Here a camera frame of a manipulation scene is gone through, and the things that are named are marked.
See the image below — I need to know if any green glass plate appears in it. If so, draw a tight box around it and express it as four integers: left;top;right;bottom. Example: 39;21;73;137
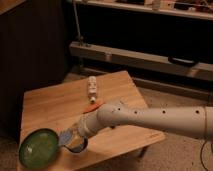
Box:
19;128;59;169

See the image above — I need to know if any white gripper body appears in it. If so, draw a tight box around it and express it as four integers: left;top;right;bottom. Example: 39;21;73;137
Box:
65;123;88;150

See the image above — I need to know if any white ceramic cup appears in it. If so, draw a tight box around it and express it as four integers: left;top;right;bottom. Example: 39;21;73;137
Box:
66;137;88;154

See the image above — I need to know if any black floor cable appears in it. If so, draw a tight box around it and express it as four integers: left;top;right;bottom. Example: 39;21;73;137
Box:
199;139;213;171

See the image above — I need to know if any long grey case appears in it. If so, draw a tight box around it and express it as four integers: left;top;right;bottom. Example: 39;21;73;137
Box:
69;42;213;81

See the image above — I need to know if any metal stand pole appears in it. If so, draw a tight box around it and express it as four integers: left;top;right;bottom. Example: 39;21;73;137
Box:
72;0;83;46

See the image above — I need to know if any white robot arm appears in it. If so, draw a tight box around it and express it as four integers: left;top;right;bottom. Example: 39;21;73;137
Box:
67;103;213;153

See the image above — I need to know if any wall shelf with items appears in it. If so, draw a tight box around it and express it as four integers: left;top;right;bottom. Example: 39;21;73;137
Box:
66;0;213;21

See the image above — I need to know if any wooden table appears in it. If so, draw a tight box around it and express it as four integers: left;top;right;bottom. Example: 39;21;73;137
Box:
21;71;165;171

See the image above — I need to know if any orange carrot toy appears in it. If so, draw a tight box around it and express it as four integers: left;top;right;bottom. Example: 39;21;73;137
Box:
83;103;102;114

